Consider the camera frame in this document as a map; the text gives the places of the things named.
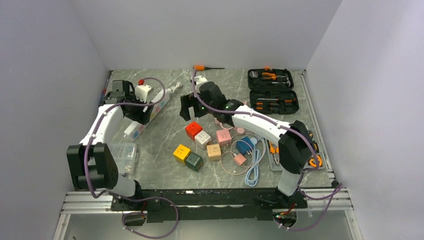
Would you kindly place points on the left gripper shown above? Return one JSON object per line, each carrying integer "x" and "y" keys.
{"x": 141, "y": 117}

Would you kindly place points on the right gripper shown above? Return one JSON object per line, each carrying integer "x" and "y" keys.
{"x": 187, "y": 101}

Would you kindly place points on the red cube socket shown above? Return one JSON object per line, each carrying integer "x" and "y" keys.
{"x": 192, "y": 129}

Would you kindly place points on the white power strip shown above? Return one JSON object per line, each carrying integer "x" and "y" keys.
{"x": 134, "y": 130}

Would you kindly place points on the white cube socket tiger print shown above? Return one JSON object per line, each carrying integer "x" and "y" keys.
{"x": 203, "y": 139}

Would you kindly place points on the pink cube socket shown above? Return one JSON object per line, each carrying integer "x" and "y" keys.
{"x": 223, "y": 137}

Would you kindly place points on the yellow cube socket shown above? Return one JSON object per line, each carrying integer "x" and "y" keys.
{"x": 181, "y": 153}

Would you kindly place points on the beige cube socket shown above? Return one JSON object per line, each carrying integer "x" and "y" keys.
{"x": 214, "y": 152}

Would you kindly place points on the pink round plug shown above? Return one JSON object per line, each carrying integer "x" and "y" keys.
{"x": 238, "y": 130}

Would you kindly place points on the green cube socket lion print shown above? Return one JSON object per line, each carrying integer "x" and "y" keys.
{"x": 194, "y": 162}

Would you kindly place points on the dark blue cube socket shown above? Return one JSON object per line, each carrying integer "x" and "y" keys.
{"x": 245, "y": 146}

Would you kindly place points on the light blue round plug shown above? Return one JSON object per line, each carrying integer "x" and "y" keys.
{"x": 253, "y": 140}

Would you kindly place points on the salmon usb charger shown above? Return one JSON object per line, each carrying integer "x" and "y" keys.
{"x": 240, "y": 160}

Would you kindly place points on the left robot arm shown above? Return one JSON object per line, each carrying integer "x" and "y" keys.
{"x": 91, "y": 164}

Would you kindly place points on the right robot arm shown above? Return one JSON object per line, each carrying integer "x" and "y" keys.
{"x": 293, "y": 140}

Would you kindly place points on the clear plastic screw box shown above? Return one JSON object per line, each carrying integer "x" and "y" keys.
{"x": 125, "y": 156}

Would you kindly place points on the black tool case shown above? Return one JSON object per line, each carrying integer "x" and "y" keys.
{"x": 272, "y": 97}

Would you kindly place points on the orange pliers in case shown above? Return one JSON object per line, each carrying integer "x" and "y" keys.
{"x": 273, "y": 77}

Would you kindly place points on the orange pliers in tray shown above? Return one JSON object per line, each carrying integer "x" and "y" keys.
{"x": 274, "y": 151}

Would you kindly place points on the grey tool tray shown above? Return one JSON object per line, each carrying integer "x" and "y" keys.
{"x": 310, "y": 164}

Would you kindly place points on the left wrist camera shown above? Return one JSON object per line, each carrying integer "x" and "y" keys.
{"x": 142, "y": 91}

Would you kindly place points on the orange handled screwdriver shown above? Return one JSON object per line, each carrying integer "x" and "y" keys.
{"x": 201, "y": 68}

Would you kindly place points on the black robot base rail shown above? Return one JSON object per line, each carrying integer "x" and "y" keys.
{"x": 162, "y": 205}

